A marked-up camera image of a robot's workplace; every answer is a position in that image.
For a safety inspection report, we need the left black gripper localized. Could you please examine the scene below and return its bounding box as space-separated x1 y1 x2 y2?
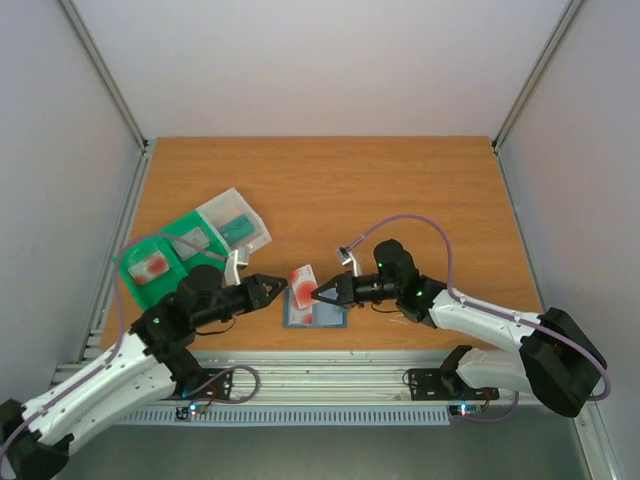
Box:
194 274 289 329

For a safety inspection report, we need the teal card holder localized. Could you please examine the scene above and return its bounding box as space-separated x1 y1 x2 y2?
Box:
282 288 348 329

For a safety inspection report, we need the red white card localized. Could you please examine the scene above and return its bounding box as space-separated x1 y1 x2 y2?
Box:
286 306 313 327
289 264 318 310
127 253 169 286

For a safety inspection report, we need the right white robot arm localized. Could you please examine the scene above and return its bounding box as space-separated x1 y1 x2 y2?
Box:
311 239 607 418

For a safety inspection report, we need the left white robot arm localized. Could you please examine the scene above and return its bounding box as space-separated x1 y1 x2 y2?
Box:
1 265 287 479

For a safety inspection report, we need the teal card in bin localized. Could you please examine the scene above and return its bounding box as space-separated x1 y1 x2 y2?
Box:
219 215 255 245

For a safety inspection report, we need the grey card in tray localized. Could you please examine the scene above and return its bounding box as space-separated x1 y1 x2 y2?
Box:
171 227 211 262

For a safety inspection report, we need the red white card in tray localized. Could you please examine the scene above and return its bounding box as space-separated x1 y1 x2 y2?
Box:
127 253 169 286

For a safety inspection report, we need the white translucent plastic bin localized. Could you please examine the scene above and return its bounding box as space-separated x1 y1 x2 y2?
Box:
196 188 272 254

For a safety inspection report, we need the green plastic tray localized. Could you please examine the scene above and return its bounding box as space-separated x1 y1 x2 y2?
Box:
119 211 230 310

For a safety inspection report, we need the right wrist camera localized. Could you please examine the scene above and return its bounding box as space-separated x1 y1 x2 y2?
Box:
336 246 362 276

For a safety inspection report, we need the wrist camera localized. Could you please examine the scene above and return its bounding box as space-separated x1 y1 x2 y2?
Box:
224 247 250 286
336 246 362 276

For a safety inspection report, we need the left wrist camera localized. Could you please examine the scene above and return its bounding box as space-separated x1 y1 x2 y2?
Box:
224 247 250 286

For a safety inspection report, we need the aluminium front rail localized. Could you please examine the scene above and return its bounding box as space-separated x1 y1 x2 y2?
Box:
45 329 596 405

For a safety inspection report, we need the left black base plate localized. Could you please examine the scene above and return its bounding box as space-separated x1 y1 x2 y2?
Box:
174 368 233 401

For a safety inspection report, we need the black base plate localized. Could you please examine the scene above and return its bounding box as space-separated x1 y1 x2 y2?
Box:
402 368 500 401
174 368 233 401

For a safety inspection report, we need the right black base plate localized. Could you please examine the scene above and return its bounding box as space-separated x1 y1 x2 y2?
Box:
402 368 500 401

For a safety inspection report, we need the grey slotted cable duct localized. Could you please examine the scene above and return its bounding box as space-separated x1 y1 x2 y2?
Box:
120 405 450 428

